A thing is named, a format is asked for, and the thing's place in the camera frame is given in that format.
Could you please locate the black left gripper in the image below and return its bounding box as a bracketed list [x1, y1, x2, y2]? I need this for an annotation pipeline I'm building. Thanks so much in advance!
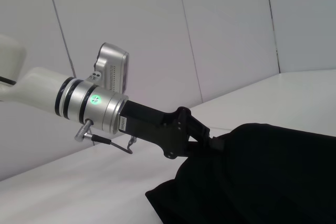
[120, 100, 226, 161]

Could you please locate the grey cable with silver plug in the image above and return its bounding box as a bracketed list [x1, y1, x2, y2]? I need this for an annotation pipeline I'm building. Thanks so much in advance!
[73, 118, 138, 155]

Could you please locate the black shirt with FREE print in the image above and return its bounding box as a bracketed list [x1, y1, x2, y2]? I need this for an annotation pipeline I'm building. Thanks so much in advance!
[144, 122, 336, 224]

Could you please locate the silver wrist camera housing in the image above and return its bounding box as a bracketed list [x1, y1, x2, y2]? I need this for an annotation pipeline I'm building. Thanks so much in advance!
[93, 42, 130, 95]

